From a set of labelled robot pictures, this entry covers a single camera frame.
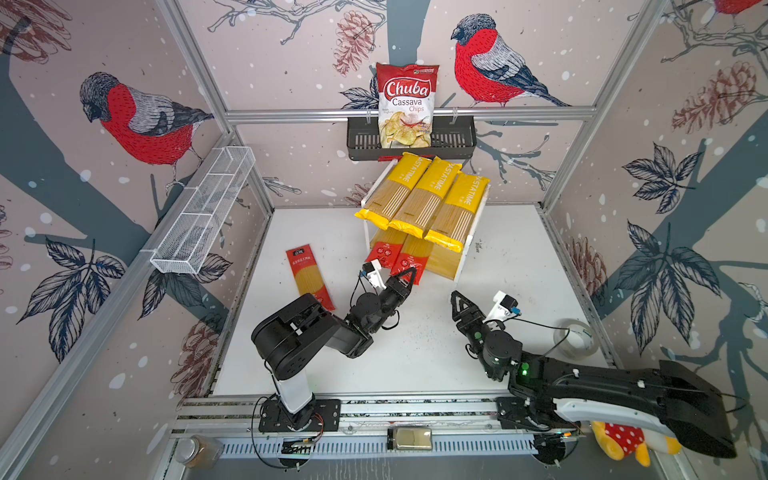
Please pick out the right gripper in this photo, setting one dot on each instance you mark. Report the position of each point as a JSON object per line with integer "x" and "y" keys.
{"x": 470, "y": 322}

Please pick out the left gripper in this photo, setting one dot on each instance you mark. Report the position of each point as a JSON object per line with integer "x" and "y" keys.
{"x": 395, "y": 289}

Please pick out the red spaghetti box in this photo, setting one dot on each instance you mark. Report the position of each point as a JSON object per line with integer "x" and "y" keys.
{"x": 386, "y": 248}
{"x": 415, "y": 253}
{"x": 307, "y": 275}

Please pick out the yellow spaghetti bag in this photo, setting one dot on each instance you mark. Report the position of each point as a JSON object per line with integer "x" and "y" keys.
{"x": 456, "y": 214}
{"x": 388, "y": 197}
{"x": 415, "y": 214}

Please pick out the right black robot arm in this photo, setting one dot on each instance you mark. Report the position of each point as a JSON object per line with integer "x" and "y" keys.
{"x": 670, "y": 399}

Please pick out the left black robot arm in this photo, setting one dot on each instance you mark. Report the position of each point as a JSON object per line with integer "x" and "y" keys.
{"x": 290, "y": 338}

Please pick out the wooden two-tier shelf rack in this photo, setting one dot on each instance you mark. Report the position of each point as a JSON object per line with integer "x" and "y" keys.
{"x": 442, "y": 261}

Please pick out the clear tape roll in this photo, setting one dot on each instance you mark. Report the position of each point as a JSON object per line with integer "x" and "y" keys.
{"x": 575, "y": 339}

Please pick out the small glass container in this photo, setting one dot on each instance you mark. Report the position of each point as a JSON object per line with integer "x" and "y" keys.
{"x": 409, "y": 438}

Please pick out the Chuba cassava chips bag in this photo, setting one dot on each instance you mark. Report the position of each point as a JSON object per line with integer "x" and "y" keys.
{"x": 406, "y": 104}

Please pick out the yellow plush toy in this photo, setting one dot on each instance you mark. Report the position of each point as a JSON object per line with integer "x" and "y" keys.
{"x": 619, "y": 442}

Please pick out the glass spice jar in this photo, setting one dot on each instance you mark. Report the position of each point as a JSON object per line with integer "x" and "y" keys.
{"x": 198, "y": 452}

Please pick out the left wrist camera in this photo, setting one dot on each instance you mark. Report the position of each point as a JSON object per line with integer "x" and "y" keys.
{"x": 371, "y": 272}

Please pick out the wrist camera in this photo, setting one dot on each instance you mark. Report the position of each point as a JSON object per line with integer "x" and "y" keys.
{"x": 371, "y": 272}
{"x": 505, "y": 308}

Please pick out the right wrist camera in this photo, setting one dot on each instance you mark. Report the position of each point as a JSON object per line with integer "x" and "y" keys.
{"x": 505, "y": 308}

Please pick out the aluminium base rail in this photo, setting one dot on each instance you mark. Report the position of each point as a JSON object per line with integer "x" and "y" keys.
{"x": 355, "y": 427}

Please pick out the white mesh wall basket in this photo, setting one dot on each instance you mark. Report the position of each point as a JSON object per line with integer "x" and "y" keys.
{"x": 191, "y": 237}

